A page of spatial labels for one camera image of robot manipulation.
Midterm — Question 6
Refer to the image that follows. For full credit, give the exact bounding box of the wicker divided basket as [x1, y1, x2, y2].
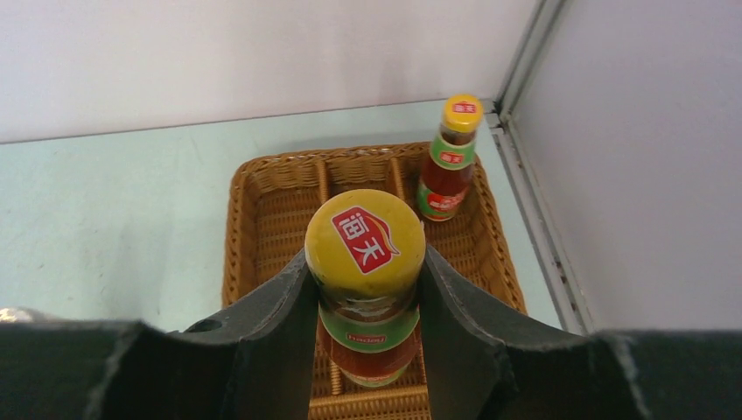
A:
[222, 143, 526, 419]

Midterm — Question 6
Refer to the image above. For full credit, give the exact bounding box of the yellow-cap sauce bottle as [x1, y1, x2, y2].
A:
[304, 189, 426, 388]
[416, 94, 484, 221]

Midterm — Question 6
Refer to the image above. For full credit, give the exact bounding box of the blue-label silver-lid jar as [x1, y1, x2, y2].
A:
[0, 307, 53, 323]

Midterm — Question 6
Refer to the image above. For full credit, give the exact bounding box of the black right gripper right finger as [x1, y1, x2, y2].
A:
[418, 248, 741, 419]

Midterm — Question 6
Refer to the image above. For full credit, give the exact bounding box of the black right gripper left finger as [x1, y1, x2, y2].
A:
[1, 255, 318, 419]

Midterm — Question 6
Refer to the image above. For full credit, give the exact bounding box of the aluminium corner frame right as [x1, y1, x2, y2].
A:
[484, 0, 599, 338]

